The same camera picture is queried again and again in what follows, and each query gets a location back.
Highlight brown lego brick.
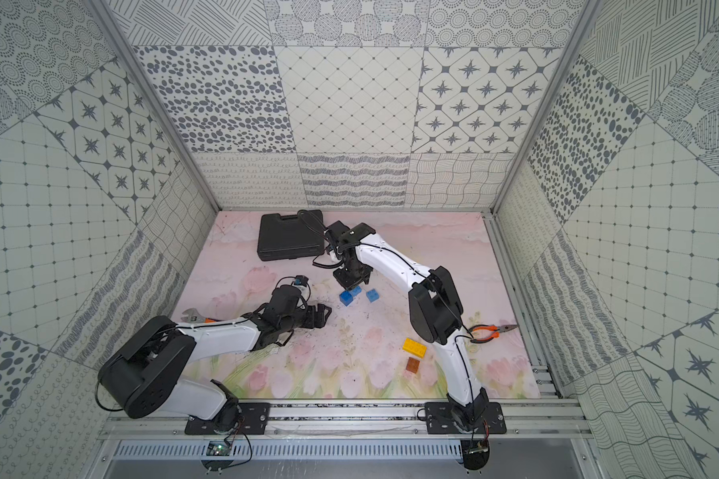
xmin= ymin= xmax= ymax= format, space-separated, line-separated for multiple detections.
xmin=405 ymin=357 xmax=421 ymax=375

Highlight yellow lego brick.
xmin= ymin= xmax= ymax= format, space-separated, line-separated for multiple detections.
xmin=401 ymin=338 xmax=427 ymax=358

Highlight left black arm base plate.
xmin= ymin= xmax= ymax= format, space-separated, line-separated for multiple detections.
xmin=185 ymin=402 xmax=272 ymax=435

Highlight black plastic tool case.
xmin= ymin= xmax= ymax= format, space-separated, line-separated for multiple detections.
xmin=257 ymin=210 xmax=326 ymax=261

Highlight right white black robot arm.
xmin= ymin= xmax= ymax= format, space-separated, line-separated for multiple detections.
xmin=323 ymin=222 xmax=489 ymax=432

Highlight dark blue square lego brick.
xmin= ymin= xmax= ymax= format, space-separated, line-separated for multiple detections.
xmin=339 ymin=291 xmax=355 ymax=307

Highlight orange handled pliers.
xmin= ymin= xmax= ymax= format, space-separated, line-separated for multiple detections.
xmin=467 ymin=325 xmax=518 ymax=344

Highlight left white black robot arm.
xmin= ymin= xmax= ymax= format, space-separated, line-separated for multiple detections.
xmin=98 ymin=285 xmax=332 ymax=432

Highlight small light blue lego brick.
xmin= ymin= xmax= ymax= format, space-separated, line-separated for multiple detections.
xmin=365 ymin=289 xmax=379 ymax=303

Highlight pink floral table mat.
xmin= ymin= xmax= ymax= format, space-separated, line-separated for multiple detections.
xmin=173 ymin=212 xmax=515 ymax=399

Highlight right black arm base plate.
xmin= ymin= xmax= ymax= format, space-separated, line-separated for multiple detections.
xmin=423 ymin=401 xmax=507 ymax=435

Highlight aluminium rail frame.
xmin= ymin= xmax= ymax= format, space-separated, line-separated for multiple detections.
xmin=99 ymin=397 xmax=593 ymax=440

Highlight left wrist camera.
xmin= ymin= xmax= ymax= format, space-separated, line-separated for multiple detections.
xmin=293 ymin=275 xmax=309 ymax=287

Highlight adjustable wrench orange handle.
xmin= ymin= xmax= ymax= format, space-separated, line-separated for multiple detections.
xmin=181 ymin=309 xmax=219 ymax=325

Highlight white perforated cable duct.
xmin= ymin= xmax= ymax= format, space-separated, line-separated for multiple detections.
xmin=114 ymin=439 xmax=461 ymax=460

